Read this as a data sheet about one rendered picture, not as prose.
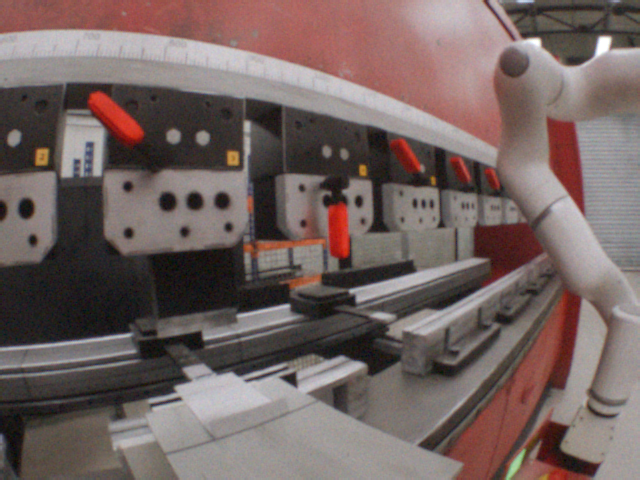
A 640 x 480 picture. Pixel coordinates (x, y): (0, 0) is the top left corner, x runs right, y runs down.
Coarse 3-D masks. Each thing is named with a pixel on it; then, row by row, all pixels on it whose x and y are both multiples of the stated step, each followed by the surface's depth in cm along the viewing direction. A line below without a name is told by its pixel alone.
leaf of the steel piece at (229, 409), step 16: (240, 384) 37; (192, 400) 32; (208, 400) 33; (224, 400) 33; (240, 400) 33; (256, 400) 33; (208, 416) 29; (224, 416) 30; (240, 416) 27; (256, 416) 29; (272, 416) 30; (224, 432) 26
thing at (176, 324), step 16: (160, 256) 31; (176, 256) 32; (192, 256) 34; (208, 256) 35; (224, 256) 36; (160, 272) 31; (176, 272) 32; (192, 272) 34; (208, 272) 35; (224, 272) 36; (160, 288) 31; (176, 288) 32; (192, 288) 34; (208, 288) 35; (224, 288) 36; (160, 304) 31; (176, 304) 32; (192, 304) 34; (208, 304) 35; (224, 304) 36; (160, 320) 31; (176, 320) 33; (192, 320) 34; (208, 320) 36; (224, 320) 37; (160, 336) 32
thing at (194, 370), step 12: (132, 324) 54; (144, 324) 50; (156, 324) 51; (132, 336) 52; (144, 336) 47; (156, 336) 48; (168, 336) 49; (180, 336) 51; (192, 336) 52; (144, 348) 46; (156, 348) 48; (168, 348) 48; (180, 348) 48; (192, 348) 52; (180, 360) 43; (192, 360) 44; (192, 372) 39; (204, 372) 40
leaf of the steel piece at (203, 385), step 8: (216, 376) 39; (224, 376) 39; (232, 376) 40; (184, 384) 36; (192, 384) 36; (200, 384) 37; (208, 384) 37; (216, 384) 37; (224, 384) 37; (184, 392) 34; (192, 392) 34
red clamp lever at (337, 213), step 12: (324, 180) 39; (336, 180) 38; (348, 180) 38; (336, 192) 38; (336, 204) 39; (336, 216) 38; (336, 228) 38; (336, 240) 38; (348, 240) 39; (336, 252) 39; (348, 252) 39
